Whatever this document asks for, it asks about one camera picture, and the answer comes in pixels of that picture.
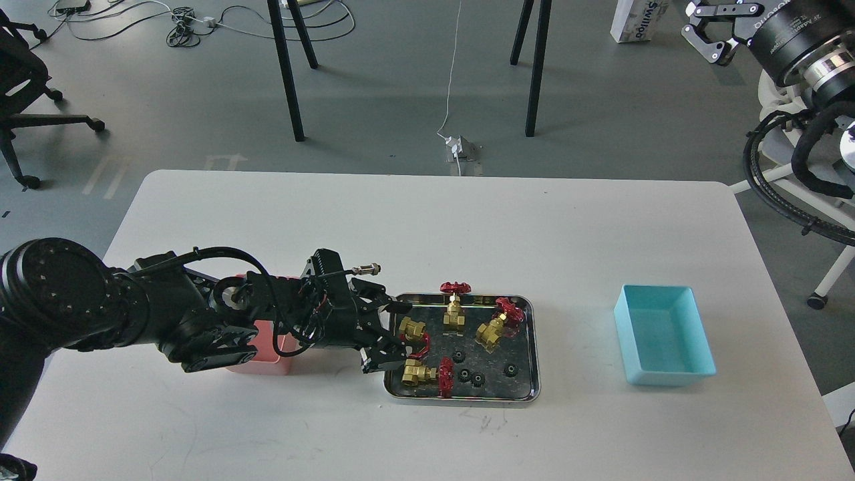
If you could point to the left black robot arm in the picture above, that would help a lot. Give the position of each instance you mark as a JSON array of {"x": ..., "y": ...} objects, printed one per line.
[{"x": 198, "y": 308}]

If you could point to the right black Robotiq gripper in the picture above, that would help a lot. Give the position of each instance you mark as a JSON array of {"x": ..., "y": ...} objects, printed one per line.
[{"x": 790, "y": 36}]

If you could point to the blue plastic box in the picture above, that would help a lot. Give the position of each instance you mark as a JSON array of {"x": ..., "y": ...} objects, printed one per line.
[{"x": 661, "y": 336}]

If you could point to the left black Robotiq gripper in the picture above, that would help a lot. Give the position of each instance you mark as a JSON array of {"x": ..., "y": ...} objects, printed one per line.
[{"x": 343, "y": 311}]

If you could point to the brass valve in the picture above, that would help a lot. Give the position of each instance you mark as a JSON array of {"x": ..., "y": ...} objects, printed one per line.
[
  {"x": 415, "y": 372},
  {"x": 411, "y": 331},
  {"x": 454, "y": 318},
  {"x": 507, "y": 320}
]

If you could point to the white cardboard box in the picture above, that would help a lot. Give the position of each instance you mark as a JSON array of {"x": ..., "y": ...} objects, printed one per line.
[{"x": 636, "y": 21}]

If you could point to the white office chair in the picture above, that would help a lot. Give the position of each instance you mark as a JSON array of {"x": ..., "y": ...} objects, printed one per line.
[{"x": 781, "y": 174}]

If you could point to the metal tray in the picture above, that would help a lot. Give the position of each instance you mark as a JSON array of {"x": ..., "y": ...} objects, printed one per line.
[{"x": 478, "y": 309}]

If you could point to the black office chair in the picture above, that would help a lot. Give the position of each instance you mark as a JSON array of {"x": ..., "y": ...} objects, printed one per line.
[{"x": 24, "y": 79}]

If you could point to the left black tripod legs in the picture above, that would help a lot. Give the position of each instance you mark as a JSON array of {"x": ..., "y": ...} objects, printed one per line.
[{"x": 280, "y": 41}]

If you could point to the grey floor power socket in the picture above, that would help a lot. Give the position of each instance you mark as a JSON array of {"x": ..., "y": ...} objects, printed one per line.
[{"x": 460, "y": 149}]

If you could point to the pink plastic box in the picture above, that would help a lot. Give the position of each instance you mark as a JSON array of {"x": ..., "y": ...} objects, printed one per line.
[{"x": 267, "y": 360}]

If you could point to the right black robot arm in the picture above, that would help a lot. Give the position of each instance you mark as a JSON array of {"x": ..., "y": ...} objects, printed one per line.
[{"x": 830, "y": 79}]

